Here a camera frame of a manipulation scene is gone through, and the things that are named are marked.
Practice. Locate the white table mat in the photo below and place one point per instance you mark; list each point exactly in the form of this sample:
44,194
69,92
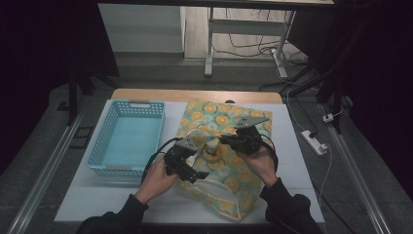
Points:
97,201

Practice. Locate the white power strip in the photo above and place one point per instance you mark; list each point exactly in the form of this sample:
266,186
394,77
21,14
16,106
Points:
313,142

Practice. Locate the white desk frame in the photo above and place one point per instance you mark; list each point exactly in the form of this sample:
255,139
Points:
246,26

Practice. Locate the blue plastic basket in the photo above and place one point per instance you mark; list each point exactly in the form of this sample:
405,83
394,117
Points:
126,143

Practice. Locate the white cabinet panel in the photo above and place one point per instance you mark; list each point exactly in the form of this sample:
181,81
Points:
139,29

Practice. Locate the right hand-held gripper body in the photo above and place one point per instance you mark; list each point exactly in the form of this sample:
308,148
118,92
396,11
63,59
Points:
249,141

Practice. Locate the black metal stand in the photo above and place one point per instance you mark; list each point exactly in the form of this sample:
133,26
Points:
73,97
337,97

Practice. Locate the aluminium rail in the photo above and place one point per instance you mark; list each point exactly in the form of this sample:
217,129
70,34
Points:
357,182
48,172

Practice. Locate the black floor plate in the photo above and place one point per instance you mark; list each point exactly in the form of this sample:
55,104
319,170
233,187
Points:
81,138

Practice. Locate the person's left hand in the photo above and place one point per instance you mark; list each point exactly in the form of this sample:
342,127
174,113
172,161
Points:
156,180

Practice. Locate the orange floral tote bag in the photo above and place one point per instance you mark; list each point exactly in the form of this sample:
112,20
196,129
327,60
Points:
237,182

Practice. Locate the black table grommet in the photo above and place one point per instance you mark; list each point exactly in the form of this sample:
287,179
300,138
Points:
230,101

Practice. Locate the person's right hand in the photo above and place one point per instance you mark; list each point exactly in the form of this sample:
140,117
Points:
263,164

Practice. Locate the small white adapter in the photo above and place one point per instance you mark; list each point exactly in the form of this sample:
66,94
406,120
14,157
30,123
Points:
328,118

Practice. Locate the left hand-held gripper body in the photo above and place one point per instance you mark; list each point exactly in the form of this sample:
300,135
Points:
177,159

